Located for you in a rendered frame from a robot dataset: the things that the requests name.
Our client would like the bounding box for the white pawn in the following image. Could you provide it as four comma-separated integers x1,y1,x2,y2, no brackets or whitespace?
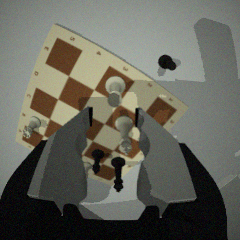
84,162,92,178

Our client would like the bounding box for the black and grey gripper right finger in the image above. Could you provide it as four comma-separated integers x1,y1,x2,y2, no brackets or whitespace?
135,107,228,240

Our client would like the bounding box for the brown and cream chessboard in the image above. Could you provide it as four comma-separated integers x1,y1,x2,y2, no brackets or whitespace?
15,24,189,186

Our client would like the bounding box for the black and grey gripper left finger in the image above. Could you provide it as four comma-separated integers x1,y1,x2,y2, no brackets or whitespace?
0,106,93,240

